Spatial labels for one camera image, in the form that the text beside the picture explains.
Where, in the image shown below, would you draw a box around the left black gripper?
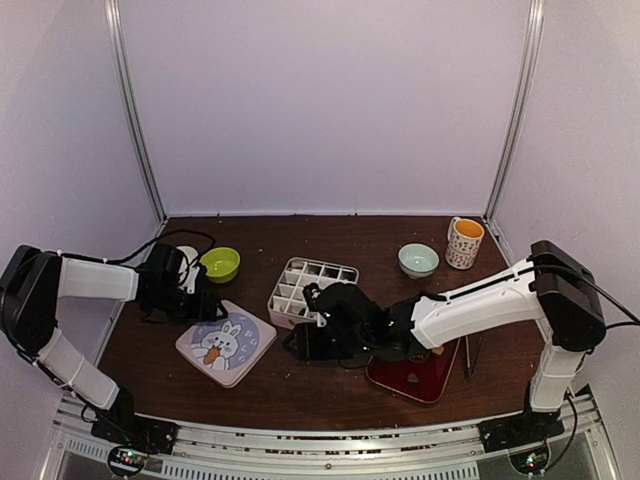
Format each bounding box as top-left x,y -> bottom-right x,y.
150,284 -> 228,325

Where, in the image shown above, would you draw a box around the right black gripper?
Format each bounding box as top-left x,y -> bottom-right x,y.
283,323 -> 371,362

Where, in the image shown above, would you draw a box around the pink compartment tin box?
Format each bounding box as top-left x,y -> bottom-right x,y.
266,256 -> 361,331

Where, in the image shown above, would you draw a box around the bunny picture tin lid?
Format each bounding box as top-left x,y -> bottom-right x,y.
175,300 -> 277,389

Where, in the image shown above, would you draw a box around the metal tongs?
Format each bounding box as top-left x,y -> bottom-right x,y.
464,333 -> 484,380

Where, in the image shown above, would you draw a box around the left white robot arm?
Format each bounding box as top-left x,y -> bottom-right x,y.
1,243 -> 228,444

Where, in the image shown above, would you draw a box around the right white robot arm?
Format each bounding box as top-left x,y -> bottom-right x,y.
284,240 -> 606,442

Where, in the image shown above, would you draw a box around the dark red chocolate tray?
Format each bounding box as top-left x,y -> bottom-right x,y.
365,339 -> 460,404

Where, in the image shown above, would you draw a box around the black white small bowl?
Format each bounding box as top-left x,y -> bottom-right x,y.
178,245 -> 199,263

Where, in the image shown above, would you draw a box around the lime green bowl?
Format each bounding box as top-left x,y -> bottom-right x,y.
200,247 -> 241,284

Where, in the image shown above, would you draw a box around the pale blue ceramic bowl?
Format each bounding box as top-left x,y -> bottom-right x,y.
397,243 -> 440,279

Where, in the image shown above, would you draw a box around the floral mug orange inside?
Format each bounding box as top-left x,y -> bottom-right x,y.
445,217 -> 485,270

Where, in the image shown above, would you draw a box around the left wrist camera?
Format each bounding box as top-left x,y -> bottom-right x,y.
180,262 -> 207,294

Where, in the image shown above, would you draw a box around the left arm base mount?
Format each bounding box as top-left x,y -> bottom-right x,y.
91,416 -> 179,479

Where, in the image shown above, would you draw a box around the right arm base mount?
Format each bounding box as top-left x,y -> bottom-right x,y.
478,412 -> 565,476

